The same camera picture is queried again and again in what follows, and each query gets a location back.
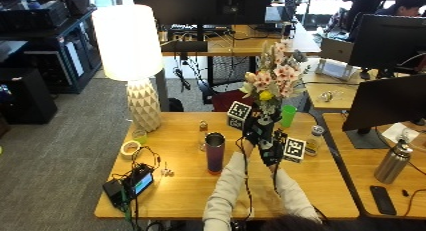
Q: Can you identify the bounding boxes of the person's right hand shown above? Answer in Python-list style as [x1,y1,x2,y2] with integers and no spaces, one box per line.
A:
[259,128,289,167]

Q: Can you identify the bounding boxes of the large black monitor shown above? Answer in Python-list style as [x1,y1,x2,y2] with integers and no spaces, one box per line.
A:
[132,0,272,42]

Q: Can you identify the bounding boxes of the white tablet stand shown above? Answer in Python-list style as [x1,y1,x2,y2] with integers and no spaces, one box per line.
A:
[314,58,360,82]

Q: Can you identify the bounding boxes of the small clear glass bottle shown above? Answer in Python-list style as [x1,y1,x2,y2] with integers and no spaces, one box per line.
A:
[197,119,211,153]

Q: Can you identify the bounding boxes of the steel water bottle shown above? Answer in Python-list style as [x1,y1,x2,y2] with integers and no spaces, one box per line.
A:
[373,139,414,185]

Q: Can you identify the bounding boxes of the purple metal tumbler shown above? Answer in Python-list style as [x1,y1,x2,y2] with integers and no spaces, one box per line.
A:
[204,131,227,176]

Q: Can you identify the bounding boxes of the black desk cable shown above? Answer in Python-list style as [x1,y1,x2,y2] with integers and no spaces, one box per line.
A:
[131,145,163,174]

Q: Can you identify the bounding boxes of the small green cup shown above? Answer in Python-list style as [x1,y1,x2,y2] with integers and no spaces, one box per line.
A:
[132,129,149,146]

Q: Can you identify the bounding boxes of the black cabinet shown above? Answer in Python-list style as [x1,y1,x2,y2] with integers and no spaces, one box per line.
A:
[0,67,59,125]

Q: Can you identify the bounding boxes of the person's left hand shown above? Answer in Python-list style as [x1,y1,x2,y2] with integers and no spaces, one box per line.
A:
[243,110,284,147]

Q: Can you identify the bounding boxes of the silver laptop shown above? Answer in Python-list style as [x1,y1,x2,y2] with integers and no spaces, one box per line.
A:
[320,37,356,64]

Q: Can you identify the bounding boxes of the black shelf unit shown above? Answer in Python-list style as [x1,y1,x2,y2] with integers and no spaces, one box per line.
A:
[0,0,104,95]

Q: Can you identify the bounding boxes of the white paper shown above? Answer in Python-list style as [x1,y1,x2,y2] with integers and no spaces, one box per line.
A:
[381,122,421,145]

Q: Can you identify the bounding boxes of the yellow liquid bottle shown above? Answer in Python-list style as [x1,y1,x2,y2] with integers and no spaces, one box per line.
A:
[304,125,326,158]

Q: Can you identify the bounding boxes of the white marker cube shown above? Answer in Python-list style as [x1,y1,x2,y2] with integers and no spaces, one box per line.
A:
[227,100,253,131]
[282,136,308,164]

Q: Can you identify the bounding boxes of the small metal clips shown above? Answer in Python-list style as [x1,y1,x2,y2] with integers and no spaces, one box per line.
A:
[160,161,176,178]

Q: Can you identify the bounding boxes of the red chair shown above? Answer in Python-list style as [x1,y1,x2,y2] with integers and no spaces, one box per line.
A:
[211,89,257,113]

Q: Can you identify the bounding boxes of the black device with screen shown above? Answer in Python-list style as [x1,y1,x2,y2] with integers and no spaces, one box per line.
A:
[125,166,156,199]

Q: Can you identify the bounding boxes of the clear glasses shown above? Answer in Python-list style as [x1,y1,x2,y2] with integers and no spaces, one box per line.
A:
[318,90,344,104]

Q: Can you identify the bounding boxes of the white table lamp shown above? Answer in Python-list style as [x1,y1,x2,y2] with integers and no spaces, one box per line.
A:
[91,4,165,133]

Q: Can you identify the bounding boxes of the black phone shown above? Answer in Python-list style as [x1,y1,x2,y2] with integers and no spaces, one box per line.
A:
[369,185,398,216]

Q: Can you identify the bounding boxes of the pink flower bouquet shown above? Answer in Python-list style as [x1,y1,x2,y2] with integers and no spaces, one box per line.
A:
[239,39,310,126]

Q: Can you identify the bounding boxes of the black box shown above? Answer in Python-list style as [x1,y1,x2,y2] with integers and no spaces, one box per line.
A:
[101,179,131,209]

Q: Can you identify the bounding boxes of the black glove cable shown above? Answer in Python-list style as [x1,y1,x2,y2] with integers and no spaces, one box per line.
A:
[270,162,282,196]
[235,136,256,225]

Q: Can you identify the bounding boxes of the green plastic cup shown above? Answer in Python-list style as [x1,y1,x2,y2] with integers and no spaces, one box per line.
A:
[280,104,298,129]

